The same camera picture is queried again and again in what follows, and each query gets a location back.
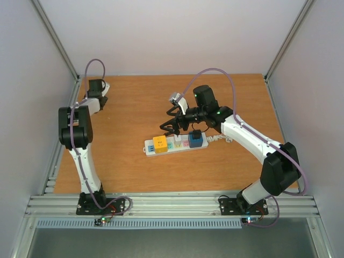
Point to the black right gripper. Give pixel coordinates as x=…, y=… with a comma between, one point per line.
x=174, y=127

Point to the yellow cube socket adapter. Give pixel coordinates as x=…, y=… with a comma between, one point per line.
x=160, y=144

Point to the dark blue cube adapter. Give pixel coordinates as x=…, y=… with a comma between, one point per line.
x=195, y=141

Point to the white power strip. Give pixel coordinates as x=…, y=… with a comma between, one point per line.
x=148, y=148

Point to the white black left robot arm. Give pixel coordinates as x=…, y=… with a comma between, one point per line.
x=76, y=134

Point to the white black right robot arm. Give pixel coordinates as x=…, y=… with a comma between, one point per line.
x=280, y=166

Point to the white charger plug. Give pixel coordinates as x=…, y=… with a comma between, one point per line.
x=177, y=140

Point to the black power adapter plug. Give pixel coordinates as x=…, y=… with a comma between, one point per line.
x=195, y=134

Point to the left small circuit board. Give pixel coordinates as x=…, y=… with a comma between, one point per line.
x=102, y=221

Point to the small circuit board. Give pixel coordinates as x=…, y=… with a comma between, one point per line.
x=102, y=221
x=250, y=220

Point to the right small circuit board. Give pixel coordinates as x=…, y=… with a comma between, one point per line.
x=250, y=220

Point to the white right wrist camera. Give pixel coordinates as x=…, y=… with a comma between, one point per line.
x=179, y=101

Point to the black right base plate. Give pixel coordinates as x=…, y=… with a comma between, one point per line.
x=232, y=206

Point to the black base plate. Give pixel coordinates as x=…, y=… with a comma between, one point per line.
x=232, y=206
x=87, y=207

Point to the left aluminium corner post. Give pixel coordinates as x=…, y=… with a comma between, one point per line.
x=37, y=5

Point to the aluminium corner post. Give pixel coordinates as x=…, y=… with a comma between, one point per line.
x=37, y=5
x=296, y=25

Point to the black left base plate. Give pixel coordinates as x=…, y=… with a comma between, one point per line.
x=87, y=207

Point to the aluminium front rail frame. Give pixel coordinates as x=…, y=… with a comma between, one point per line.
x=191, y=204

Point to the grey slotted cable duct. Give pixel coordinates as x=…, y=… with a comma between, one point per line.
x=141, y=223

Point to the right aluminium corner post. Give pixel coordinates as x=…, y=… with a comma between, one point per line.
x=296, y=25

